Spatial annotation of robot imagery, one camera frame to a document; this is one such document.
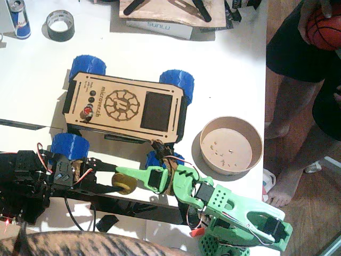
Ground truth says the person hand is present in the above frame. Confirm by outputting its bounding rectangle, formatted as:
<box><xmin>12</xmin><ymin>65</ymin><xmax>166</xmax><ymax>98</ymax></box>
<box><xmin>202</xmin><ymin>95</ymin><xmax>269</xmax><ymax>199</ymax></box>
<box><xmin>297</xmin><ymin>0</ymin><xmax>334</xmax><ymax>44</ymax></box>

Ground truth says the white plastic bag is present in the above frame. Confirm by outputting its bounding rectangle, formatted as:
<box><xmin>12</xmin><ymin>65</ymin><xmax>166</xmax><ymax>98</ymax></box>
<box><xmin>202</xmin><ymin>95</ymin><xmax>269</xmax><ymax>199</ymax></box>
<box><xmin>262</xmin><ymin>167</ymin><xmax>278</xmax><ymax>204</ymax></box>

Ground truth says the orange basketball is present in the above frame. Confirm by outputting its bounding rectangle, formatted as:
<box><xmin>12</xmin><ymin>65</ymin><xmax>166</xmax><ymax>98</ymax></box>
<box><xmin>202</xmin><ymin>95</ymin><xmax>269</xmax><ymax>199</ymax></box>
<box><xmin>305</xmin><ymin>5</ymin><xmax>341</xmax><ymax>51</ymax></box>

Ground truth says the wooden top rover body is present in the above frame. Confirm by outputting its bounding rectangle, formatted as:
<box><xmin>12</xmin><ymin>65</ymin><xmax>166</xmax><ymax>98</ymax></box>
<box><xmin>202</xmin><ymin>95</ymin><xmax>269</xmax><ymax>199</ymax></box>
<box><xmin>61</xmin><ymin>71</ymin><xmax>189</xmax><ymax>144</ymax></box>

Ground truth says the blue treaded rover wheel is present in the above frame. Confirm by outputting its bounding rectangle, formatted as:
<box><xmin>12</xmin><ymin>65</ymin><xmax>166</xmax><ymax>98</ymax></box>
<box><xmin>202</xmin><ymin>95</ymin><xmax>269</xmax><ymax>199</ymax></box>
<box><xmin>159</xmin><ymin>69</ymin><xmax>196</xmax><ymax>106</ymax></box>
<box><xmin>69</xmin><ymin>54</ymin><xmax>107</xmax><ymax>81</ymax></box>
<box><xmin>145</xmin><ymin>150</ymin><xmax>185</xmax><ymax>169</ymax></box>
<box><xmin>50</xmin><ymin>133</ymin><xmax>91</xmax><ymax>161</ymax></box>

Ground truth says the blue silver drink can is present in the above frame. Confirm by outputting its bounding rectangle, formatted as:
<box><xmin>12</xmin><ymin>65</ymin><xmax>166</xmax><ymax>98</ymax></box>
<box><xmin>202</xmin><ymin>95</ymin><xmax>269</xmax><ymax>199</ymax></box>
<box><xmin>5</xmin><ymin>0</ymin><xmax>31</xmax><ymax>40</ymax></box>

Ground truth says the brown paper bowl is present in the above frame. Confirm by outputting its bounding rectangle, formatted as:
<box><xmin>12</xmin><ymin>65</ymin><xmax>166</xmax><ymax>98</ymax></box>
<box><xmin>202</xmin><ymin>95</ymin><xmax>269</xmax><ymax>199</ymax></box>
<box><xmin>199</xmin><ymin>116</ymin><xmax>264</xmax><ymax>176</ymax></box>

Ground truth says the black tripod leg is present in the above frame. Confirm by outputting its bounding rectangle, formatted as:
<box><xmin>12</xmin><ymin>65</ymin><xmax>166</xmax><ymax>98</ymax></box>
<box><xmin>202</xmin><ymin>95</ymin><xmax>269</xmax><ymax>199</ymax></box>
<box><xmin>192</xmin><ymin>0</ymin><xmax>213</xmax><ymax>23</ymax></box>
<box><xmin>123</xmin><ymin>0</ymin><xmax>150</xmax><ymax>15</ymax></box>

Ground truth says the black flat strip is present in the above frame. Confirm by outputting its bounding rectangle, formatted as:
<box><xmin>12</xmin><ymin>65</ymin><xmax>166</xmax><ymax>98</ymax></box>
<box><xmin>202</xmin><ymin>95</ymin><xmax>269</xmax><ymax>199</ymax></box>
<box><xmin>0</xmin><ymin>118</ymin><xmax>47</xmax><ymax>131</ymax></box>

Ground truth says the black power cable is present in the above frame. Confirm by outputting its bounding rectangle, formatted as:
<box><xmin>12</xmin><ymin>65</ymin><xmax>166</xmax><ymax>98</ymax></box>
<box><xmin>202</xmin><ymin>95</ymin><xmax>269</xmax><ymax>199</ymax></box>
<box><xmin>63</xmin><ymin>196</ymin><xmax>97</xmax><ymax>231</ymax></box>

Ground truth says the small black plastic piece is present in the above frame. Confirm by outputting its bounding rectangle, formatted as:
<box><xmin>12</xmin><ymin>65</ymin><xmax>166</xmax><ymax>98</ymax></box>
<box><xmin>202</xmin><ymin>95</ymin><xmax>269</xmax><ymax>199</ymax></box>
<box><xmin>95</xmin><ymin>214</ymin><xmax>119</xmax><ymax>233</ymax></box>

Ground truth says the striped brown fabric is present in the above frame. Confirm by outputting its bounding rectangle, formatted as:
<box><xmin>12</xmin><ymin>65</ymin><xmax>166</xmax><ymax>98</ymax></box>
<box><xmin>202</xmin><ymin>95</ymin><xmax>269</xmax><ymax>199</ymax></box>
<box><xmin>0</xmin><ymin>230</ymin><xmax>187</xmax><ymax>256</ymax></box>

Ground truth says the person standing in shorts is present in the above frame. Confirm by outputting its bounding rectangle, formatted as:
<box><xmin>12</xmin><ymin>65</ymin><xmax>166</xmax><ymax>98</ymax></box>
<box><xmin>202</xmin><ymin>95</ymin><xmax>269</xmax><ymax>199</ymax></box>
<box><xmin>266</xmin><ymin>0</ymin><xmax>341</xmax><ymax>141</ymax></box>

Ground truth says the white SUNLU box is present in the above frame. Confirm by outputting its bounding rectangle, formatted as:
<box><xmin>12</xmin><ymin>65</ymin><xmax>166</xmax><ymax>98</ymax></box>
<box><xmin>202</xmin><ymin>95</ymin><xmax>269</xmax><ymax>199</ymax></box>
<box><xmin>125</xmin><ymin>20</ymin><xmax>194</xmax><ymax>41</ymax></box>

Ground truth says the white shoe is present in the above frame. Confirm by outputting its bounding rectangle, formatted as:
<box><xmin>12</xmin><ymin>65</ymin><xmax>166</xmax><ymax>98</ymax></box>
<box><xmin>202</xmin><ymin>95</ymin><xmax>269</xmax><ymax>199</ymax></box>
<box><xmin>305</xmin><ymin>161</ymin><xmax>323</xmax><ymax>174</ymax></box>

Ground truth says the black tape roll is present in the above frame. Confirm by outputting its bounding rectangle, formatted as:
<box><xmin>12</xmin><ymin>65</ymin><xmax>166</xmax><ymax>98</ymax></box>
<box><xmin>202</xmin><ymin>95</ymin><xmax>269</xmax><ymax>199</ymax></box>
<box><xmin>45</xmin><ymin>10</ymin><xmax>75</xmax><ymax>43</ymax></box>

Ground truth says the wooden board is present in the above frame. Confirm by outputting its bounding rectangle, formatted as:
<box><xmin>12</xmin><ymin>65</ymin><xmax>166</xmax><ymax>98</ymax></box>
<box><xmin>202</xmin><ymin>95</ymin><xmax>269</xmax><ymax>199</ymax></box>
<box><xmin>119</xmin><ymin>0</ymin><xmax>227</xmax><ymax>29</ymax></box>

